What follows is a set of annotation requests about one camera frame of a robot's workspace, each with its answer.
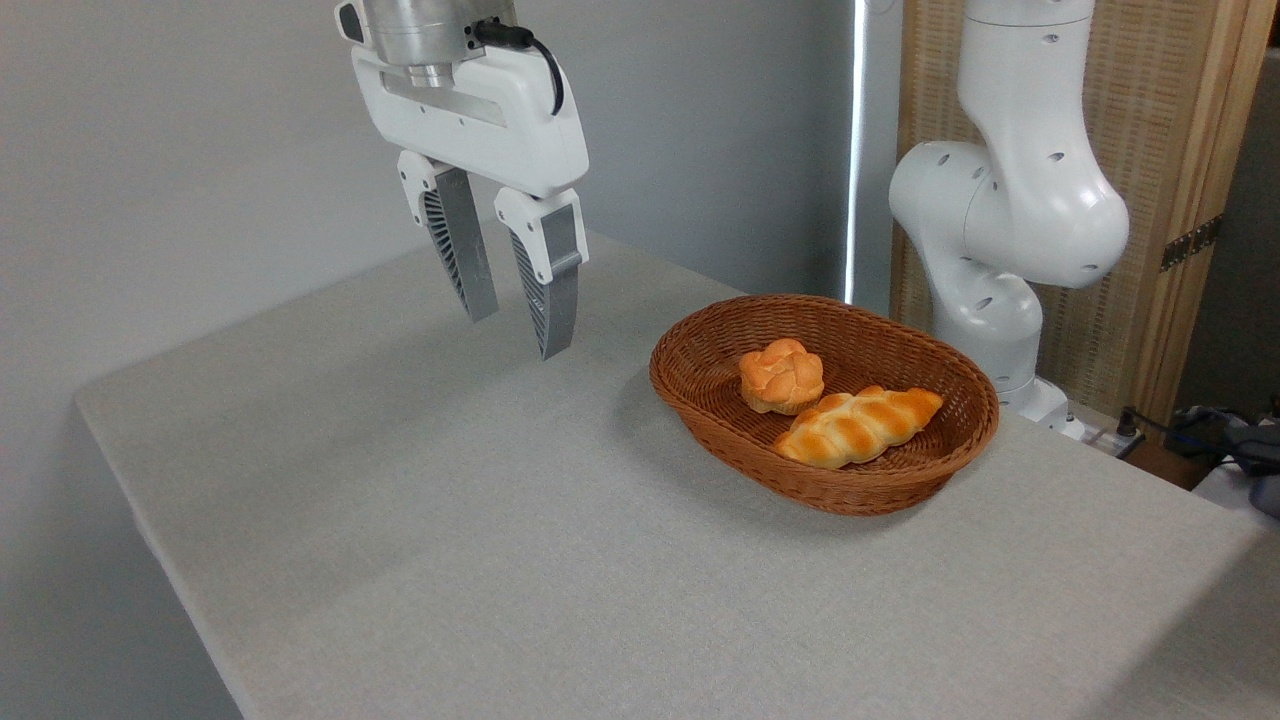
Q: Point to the round orange bread roll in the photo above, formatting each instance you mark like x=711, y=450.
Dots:
x=782, y=374

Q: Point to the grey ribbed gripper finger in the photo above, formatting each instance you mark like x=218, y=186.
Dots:
x=556, y=290
x=462, y=240

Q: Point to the wooden rattan folding screen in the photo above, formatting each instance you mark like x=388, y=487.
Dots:
x=1160, y=120

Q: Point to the white power strip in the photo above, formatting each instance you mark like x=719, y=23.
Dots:
x=1100, y=436

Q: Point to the long braided bread loaf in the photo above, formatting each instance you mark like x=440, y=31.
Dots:
x=855, y=427

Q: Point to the metal screen hinge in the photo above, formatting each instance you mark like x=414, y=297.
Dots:
x=1190, y=243

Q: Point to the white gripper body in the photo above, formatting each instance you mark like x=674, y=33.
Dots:
x=500, y=120

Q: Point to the brown woven wicker basket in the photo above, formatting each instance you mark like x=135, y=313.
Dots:
x=900, y=470

